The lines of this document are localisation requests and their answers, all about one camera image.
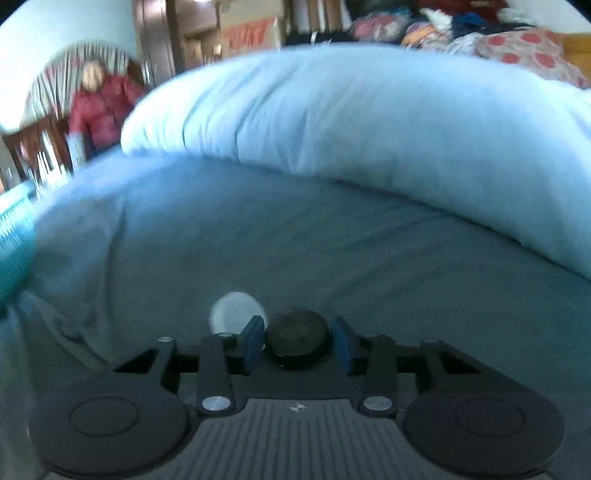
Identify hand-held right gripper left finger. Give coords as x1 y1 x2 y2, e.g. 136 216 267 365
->
113 315 266 416

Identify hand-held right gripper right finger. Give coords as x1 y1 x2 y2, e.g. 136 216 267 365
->
330 316 481 417

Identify black bottle cap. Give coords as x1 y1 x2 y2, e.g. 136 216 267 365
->
264 308 332 371

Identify blue plastic basket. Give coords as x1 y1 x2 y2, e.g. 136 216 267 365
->
0 182 38 305

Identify white bottle cap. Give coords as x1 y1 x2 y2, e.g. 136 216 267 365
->
209 292 265 352

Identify grey blue bed blanket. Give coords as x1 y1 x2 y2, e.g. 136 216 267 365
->
0 152 591 480

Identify light blue duvet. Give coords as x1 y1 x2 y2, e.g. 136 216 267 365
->
121 44 591 280

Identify brown wooden chair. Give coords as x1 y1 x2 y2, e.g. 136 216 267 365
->
0 115 75 192

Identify red print cardboard box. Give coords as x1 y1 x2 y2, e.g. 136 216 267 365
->
219 16 284 58

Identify dark cloth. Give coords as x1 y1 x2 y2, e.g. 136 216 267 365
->
284 30 356 47

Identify dark wooden door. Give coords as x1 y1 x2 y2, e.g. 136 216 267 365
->
131 0 185 86

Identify striped cloth covered armchair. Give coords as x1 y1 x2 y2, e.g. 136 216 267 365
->
21 41 144 125

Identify wooden planks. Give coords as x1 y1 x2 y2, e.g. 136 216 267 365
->
288 0 352 33

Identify plain cardboard box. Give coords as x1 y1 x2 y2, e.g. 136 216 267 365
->
217 0 284 21

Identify pile of colourful clothes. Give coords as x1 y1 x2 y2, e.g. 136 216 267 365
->
346 0 522 49

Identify red dotted floral pillow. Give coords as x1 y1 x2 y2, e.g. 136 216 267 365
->
471 30 591 88

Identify wooden headboard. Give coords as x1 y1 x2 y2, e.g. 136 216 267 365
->
561 32 591 88

